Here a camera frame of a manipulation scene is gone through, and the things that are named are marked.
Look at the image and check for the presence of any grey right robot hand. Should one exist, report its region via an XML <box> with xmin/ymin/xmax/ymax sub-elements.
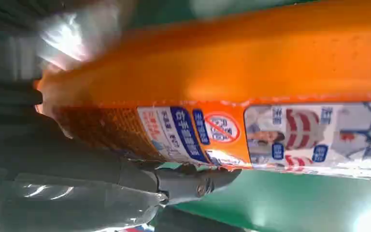
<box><xmin>0</xmin><ymin>107</ymin><xmax>242</xmax><ymax>232</ymax></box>

